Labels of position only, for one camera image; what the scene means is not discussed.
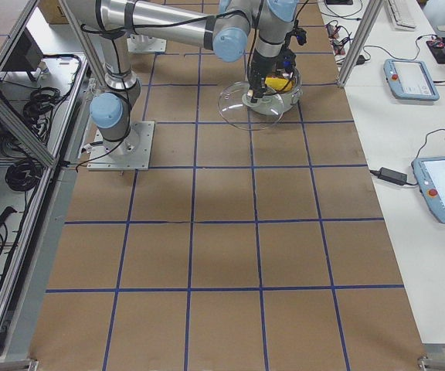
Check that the black power adapter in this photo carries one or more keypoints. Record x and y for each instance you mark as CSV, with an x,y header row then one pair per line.
x,y
392,176

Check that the white keyboard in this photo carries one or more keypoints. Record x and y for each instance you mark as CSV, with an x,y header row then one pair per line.
x,y
400,15

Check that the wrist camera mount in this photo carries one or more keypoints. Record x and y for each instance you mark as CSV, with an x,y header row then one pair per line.
x,y
301,35

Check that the aluminium frame post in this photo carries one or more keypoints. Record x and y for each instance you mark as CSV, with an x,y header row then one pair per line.
x,y
362,33

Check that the brown paper table cover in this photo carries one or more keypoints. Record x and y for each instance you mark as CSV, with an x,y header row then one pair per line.
x,y
236,250

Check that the glass pot lid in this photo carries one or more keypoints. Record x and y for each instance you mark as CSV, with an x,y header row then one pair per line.
x,y
240,109

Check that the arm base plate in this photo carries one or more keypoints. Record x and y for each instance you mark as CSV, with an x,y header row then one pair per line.
x,y
141,44
133,153

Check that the yellow corn cob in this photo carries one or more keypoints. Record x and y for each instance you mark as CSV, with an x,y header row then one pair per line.
x,y
279,84

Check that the far teach pendant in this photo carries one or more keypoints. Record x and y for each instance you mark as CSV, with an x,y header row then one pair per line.
x,y
410,80

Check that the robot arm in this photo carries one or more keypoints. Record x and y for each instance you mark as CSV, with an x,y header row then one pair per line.
x,y
272,19
127,27

